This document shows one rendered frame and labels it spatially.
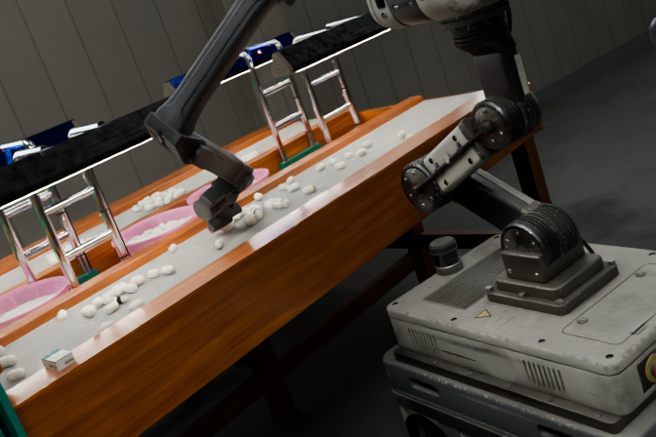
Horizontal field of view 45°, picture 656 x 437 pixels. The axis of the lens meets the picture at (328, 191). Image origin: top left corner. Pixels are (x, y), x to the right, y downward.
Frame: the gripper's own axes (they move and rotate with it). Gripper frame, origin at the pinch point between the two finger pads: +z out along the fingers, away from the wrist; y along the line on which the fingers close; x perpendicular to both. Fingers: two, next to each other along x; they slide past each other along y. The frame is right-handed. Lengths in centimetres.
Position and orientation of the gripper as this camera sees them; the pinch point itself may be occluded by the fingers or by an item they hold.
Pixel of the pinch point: (212, 230)
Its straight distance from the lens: 205.5
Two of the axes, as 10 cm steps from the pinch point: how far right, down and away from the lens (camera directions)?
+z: -3.4, 6.0, 7.2
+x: 6.9, 6.8, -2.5
